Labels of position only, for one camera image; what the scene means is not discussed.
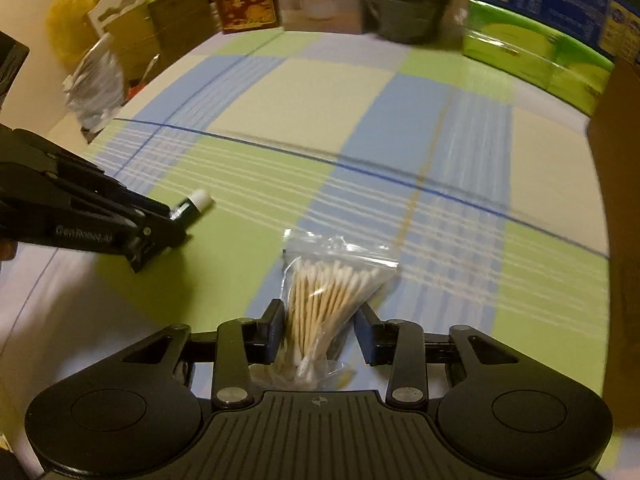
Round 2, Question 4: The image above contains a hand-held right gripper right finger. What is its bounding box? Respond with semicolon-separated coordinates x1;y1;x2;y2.
354;304;521;407

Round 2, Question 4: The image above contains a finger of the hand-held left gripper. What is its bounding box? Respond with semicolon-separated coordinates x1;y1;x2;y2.
50;152;173;217
125;212;193;274

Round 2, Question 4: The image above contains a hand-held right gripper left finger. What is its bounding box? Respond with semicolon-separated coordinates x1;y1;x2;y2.
120;299;286;409

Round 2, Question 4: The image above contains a bag of cotton swabs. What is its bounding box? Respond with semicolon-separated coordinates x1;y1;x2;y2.
250;228;401;391

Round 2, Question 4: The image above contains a green pen with white cap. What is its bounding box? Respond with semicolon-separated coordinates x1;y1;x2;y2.
169;188;216;221

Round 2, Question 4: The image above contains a brown cardboard box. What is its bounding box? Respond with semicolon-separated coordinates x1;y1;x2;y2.
585;55;640;411

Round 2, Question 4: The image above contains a checkered cloth desktop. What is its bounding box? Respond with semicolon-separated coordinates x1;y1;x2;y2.
0;30;613;461

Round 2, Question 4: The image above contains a crumpled silver bag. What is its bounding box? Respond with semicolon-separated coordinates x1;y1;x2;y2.
62;34;126;133

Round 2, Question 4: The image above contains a carton with white header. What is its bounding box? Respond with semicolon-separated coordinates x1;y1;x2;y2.
87;0;161;81

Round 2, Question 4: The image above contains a yellow plastic bag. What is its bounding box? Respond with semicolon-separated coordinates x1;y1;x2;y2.
45;0;111;68

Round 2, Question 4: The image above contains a brown carton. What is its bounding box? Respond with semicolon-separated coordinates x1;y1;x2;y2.
147;0;223;68

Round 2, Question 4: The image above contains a dark wrapped vase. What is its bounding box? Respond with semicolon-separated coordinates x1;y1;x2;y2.
360;0;453;46

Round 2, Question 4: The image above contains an orange handled screwdriver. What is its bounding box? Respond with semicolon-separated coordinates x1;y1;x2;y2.
127;55;161;98

